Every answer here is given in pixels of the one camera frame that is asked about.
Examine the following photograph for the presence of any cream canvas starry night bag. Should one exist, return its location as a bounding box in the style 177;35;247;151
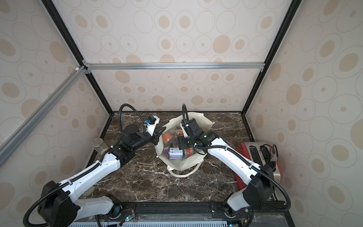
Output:
155;112;214;178

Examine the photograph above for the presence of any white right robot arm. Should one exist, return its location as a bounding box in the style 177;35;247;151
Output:
178;104;291;216

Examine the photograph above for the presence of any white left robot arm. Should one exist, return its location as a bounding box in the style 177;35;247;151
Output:
23;116;165;227

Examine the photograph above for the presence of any purple label seed jar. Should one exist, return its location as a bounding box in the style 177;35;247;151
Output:
168;147;184;160

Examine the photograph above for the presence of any red lid seed jar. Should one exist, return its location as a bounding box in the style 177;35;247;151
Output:
162;132;175;146

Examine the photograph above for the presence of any red and steel toaster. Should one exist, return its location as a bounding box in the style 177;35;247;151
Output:
236;142;282;183

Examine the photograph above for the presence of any silver aluminium crossbar back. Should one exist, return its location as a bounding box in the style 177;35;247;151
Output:
86;62;265;70

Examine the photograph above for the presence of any silver aluminium bar left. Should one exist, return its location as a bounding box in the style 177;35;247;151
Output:
1;66;86;165

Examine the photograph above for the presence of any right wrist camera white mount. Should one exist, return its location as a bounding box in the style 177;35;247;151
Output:
180;123;188;138

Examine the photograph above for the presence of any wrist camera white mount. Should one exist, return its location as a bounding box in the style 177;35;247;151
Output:
180;123;188;138
145;115;160;136

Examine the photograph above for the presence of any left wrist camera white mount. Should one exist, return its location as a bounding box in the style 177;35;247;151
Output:
145;115;160;136

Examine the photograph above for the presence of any clear plastic jar by wall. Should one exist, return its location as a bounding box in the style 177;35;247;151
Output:
91;138;109;155

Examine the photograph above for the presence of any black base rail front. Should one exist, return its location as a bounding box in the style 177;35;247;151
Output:
96;201;296;227

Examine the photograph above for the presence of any black corner frame post left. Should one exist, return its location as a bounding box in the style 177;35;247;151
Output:
41;0;114;115

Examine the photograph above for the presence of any black corner frame post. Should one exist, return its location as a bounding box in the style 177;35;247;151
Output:
41;0;114;115
240;0;303;115

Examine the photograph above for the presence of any black corner frame post right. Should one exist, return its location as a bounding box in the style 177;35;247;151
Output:
240;0;303;115

